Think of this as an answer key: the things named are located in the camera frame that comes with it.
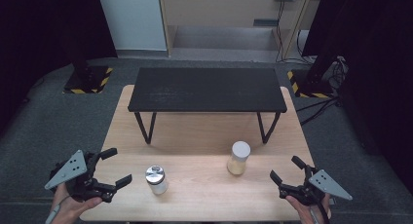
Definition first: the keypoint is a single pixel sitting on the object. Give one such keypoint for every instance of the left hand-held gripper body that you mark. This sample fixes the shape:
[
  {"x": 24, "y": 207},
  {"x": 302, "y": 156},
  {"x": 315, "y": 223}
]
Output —
[{"x": 69, "y": 170}]

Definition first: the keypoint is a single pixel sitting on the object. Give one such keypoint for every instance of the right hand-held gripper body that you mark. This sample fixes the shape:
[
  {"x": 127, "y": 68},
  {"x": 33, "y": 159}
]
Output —
[{"x": 326, "y": 183}]

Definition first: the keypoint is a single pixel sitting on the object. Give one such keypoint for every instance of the silver lid jar white powder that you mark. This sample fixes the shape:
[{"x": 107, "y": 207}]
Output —
[{"x": 157, "y": 181}]

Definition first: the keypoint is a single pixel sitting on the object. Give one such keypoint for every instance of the white lid jar yellow powder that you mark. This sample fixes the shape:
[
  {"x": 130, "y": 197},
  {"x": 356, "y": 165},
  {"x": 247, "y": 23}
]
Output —
[{"x": 238, "y": 159}]

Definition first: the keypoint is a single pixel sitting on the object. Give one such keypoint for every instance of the black metal rack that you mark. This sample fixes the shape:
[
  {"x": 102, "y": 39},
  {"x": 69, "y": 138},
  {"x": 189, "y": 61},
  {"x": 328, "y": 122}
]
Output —
[{"x": 207, "y": 89}]

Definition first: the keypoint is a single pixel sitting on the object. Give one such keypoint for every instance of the person's right hand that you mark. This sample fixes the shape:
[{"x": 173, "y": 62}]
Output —
[{"x": 305, "y": 214}]

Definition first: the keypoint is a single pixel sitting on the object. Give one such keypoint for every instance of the person's left hand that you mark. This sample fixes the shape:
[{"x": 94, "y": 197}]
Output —
[{"x": 69, "y": 211}]

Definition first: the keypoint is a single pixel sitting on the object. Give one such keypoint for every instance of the hazard striped stand base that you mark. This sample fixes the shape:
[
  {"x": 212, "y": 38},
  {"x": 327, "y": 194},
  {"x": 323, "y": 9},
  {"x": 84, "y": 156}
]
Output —
[
  {"x": 308, "y": 89},
  {"x": 97, "y": 82}
]

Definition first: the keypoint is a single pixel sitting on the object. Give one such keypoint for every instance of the dark curtain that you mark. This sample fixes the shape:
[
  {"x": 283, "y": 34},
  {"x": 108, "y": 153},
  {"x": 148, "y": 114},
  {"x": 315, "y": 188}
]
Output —
[
  {"x": 39, "y": 29},
  {"x": 380, "y": 71}
]

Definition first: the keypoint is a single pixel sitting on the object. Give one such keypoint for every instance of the gray strip on shelf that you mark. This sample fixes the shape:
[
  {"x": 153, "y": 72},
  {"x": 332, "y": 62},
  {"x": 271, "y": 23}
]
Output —
[{"x": 265, "y": 22}]

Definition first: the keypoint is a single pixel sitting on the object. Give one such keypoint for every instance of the black stand post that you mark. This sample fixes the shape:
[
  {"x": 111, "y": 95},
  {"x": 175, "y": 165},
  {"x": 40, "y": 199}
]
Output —
[
  {"x": 319, "y": 69},
  {"x": 82, "y": 69}
]

